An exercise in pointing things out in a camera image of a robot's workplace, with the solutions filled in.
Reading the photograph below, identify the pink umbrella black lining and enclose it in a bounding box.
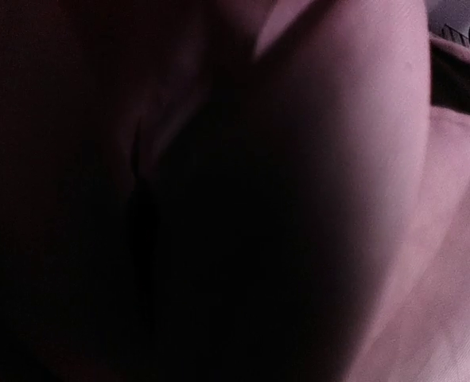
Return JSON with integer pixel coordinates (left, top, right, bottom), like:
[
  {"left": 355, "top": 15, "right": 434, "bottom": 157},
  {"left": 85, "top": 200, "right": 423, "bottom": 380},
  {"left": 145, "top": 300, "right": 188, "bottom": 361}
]
[{"left": 0, "top": 1, "right": 470, "bottom": 381}]

